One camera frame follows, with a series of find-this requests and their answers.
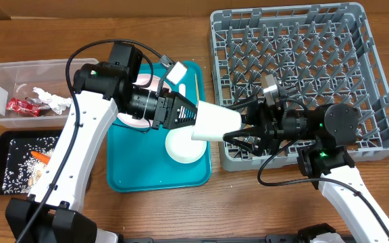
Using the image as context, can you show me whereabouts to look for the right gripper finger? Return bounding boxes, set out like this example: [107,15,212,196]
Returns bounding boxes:
[228,95,258,111]
[223,126,272,157]

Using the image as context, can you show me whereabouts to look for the small white cup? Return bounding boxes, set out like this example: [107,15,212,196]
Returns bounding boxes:
[192,101,242,142]

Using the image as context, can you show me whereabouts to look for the white tissue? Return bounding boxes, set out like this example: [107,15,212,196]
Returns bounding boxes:
[32,87,72,115]

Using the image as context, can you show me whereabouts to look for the orange carrot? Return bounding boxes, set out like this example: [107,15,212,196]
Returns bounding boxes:
[30,151,51,165]

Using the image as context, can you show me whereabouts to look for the red snack wrapper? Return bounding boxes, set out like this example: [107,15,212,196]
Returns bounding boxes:
[6,98,50,117]

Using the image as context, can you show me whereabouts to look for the rice food scraps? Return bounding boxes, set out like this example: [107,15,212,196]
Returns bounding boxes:
[1,136,59,194]

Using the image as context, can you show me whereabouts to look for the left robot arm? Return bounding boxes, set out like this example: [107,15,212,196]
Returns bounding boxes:
[5,39,197,242]

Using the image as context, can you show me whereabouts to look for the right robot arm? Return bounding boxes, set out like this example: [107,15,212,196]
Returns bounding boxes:
[224,96,389,242]

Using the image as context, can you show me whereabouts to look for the grey plastic dishwasher rack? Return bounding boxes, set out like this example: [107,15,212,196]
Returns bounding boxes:
[210,3,389,161]

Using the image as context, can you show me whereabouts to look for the clear plastic waste bin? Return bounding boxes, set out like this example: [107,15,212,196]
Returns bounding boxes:
[0,57,100,128]

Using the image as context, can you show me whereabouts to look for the white plastic spoon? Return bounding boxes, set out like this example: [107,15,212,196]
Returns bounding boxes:
[178,84,186,97]

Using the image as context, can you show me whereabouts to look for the white saucer plate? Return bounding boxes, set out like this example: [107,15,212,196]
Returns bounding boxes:
[165,126,207,164]

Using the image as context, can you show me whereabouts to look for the wooden chopstick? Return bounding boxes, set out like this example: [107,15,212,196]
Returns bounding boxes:
[194,74,200,102]

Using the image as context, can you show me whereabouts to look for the large white plate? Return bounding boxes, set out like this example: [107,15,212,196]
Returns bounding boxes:
[117,74,160,128]

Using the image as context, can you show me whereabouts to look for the teal plastic serving tray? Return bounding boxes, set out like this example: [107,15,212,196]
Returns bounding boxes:
[106,60,212,193]

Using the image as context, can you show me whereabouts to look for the black plastic tray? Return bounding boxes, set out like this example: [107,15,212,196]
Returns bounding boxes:
[0,130,61,195]

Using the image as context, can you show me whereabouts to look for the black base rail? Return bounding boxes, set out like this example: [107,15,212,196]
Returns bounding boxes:
[116,222,354,243]

